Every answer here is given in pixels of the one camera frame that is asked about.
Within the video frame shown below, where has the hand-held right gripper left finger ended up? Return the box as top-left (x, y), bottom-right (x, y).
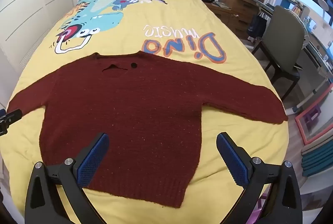
top-left (25, 132), bottom-right (110, 224)

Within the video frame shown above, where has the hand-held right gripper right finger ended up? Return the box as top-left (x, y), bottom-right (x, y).
top-left (216, 132), bottom-right (303, 224)

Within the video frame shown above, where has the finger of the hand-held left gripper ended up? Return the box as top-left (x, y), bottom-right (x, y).
top-left (0, 109), bottom-right (23, 136)

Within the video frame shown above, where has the dark red knitted sweater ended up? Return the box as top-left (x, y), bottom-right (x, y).
top-left (7, 51), bottom-right (289, 209)

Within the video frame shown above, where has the purple bed sheet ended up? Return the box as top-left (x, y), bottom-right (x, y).
top-left (256, 195), bottom-right (271, 224)

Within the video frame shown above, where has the pink framed board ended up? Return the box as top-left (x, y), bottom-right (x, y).
top-left (295, 103), bottom-right (333, 145)

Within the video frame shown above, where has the stack of teal mats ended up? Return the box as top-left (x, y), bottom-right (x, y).
top-left (300, 133), bottom-right (333, 178)

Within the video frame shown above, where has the white wardrobe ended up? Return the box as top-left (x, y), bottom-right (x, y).
top-left (0, 0), bottom-right (84, 79)

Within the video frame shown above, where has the dark hanging bag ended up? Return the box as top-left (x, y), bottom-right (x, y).
top-left (247, 12), bottom-right (268, 38)

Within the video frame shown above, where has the grey-green chair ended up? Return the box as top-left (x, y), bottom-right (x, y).
top-left (251, 5), bottom-right (309, 102)

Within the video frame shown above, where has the white study desk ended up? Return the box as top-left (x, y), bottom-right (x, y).
top-left (253, 0), bottom-right (333, 112)

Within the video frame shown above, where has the wooden dresser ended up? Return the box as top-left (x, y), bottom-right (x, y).
top-left (208, 0), bottom-right (264, 39)

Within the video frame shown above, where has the yellow printed blanket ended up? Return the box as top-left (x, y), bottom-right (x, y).
top-left (0, 0), bottom-right (290, 224)

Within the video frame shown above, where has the white desk lamp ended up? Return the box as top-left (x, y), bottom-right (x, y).
top-left (318, 0), bottom-right (331, 26)

